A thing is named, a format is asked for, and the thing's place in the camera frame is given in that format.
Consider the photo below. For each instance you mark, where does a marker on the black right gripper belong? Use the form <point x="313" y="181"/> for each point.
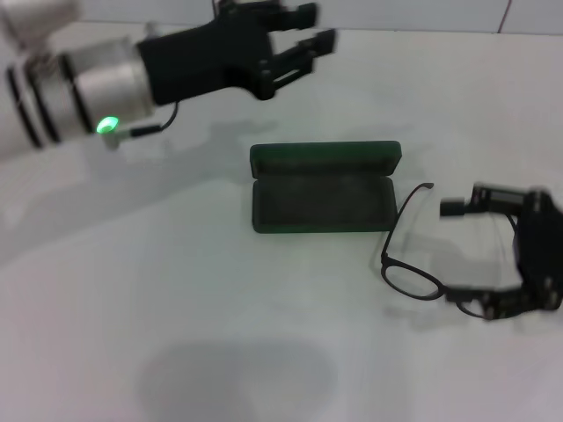
<point x="541" y="246"/>

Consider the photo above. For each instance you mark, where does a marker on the black glasses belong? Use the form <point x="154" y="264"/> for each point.
<point x="442" y="292"/>

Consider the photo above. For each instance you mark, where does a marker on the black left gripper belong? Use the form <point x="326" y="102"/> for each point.
<point x="206" y="57"/>

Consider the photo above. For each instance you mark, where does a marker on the green glasses case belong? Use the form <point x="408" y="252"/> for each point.
<point x="321" y="206"/>

